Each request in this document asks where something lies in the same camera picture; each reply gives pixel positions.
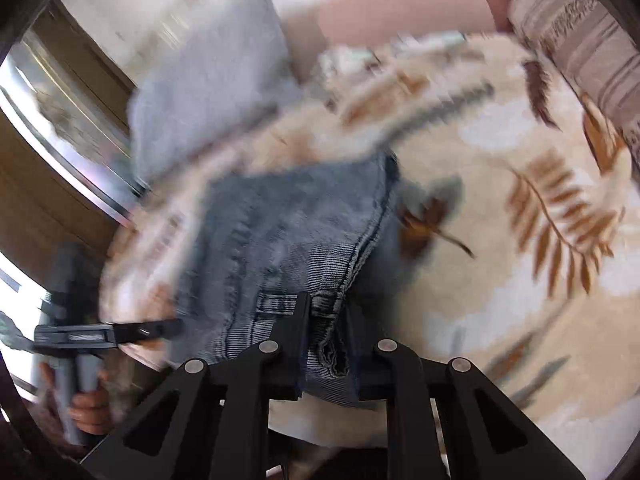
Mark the leaf pattern fleece blanket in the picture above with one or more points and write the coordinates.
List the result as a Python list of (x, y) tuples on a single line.
[(518, 212)]

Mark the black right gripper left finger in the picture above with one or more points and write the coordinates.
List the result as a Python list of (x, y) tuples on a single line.
[(210, 421)]

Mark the striped floral beige pillow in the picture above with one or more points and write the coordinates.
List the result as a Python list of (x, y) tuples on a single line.
[(590, 49)]

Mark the blue denim pants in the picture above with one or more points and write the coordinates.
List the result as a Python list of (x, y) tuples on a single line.
[(263, 241)]

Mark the person's left hand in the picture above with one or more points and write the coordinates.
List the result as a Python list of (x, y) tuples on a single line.
[(89, 411)]

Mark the pink bolster cushion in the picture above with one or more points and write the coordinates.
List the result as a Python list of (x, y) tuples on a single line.
[(312, 27)]

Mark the grey quilted pillow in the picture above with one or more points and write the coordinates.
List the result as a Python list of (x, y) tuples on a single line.
[(233, 72)]

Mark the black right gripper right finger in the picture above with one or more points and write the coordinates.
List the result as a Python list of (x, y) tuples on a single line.
[(446, 420)]

